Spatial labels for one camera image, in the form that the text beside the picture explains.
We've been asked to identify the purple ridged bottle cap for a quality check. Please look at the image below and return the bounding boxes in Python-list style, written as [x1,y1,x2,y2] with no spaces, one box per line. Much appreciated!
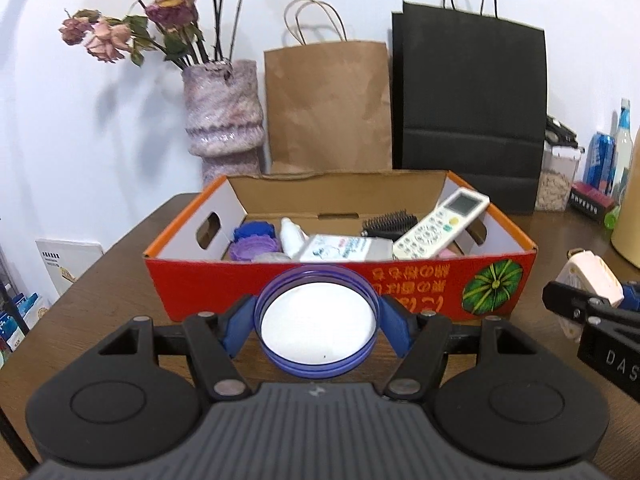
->
[231,236,281,262]

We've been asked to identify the black paper bag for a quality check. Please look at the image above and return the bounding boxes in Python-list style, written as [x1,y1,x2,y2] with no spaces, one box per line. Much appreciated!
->
[391,0,547,215]

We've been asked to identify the red cardboard box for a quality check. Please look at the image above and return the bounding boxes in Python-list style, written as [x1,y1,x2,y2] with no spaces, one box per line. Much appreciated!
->
[144,170,539,323]

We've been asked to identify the yellow thermos jug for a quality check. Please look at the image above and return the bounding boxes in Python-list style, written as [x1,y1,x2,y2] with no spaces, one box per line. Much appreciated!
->
[610,125,640,267]

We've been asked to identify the blue bottle cap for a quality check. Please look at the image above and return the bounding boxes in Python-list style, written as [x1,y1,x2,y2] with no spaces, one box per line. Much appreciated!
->
[234,220,275,243]

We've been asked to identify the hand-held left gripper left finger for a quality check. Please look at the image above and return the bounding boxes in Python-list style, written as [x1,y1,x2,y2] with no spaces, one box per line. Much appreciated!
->
[97,296,256,403]

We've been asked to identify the clear cotton swab box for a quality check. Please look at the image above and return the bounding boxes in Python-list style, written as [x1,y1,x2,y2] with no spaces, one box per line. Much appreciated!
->
[299,235,396,262]

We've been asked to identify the clear oats container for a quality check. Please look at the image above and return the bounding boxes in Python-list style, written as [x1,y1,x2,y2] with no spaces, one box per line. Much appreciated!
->
[535,115,586,212]

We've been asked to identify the white remote control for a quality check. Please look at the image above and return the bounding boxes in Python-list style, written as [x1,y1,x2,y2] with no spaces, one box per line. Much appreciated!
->
[392,187,491,261]

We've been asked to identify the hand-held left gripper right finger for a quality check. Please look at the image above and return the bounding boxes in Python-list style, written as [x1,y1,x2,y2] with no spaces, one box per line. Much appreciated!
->
[380,296,538,403]

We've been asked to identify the purple rimmed jar lid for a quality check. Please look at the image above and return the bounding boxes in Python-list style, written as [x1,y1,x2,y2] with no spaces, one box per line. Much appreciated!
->
[254,266,380,380]

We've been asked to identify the blue white packages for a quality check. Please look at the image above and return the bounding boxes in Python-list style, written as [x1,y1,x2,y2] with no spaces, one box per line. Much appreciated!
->
[0,291,51,353]

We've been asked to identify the dark red box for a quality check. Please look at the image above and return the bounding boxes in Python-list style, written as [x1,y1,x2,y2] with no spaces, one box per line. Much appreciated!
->
[569,181,617,223]

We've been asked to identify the mottled purple ceramic vase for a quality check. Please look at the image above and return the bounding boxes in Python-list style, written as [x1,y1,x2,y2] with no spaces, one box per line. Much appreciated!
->
[181,59,266,186]

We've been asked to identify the cream pink small device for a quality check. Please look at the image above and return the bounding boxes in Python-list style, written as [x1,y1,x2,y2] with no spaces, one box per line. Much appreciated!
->
[556,247,626,337]

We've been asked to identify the clear bottle with blue cap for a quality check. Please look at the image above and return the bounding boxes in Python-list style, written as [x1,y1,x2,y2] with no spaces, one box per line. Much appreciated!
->
[612,98,635,196]

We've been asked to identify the blue drink can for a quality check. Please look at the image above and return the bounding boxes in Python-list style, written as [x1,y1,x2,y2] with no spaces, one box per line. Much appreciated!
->
[583,131,617,194]

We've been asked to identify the white envelope package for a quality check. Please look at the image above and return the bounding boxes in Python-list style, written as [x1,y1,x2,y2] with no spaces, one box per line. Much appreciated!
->
[35,238,104,297]

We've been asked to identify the brown paper bag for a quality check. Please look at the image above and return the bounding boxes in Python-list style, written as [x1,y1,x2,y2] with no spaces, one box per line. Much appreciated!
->
[263,0,393,175]

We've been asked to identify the small white spray bottle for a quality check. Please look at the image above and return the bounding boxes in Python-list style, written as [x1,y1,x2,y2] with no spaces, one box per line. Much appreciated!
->
[280,217,311,261]

